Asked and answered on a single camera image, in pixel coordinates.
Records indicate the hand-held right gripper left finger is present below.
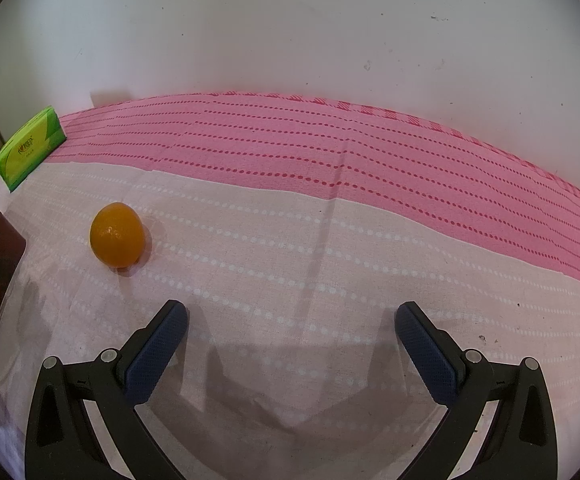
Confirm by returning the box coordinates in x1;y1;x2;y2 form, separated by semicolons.
24;300;191;480

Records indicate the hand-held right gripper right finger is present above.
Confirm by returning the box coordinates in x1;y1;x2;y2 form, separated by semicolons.
394;301;558;480

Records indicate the orange mandarin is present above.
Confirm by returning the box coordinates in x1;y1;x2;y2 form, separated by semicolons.
90;202;145;267

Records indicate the pink white checked tablecloth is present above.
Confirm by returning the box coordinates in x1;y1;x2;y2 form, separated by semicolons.
0;91;580;480

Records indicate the green tissue pack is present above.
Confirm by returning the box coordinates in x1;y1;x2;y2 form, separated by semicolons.
0;106;65;193

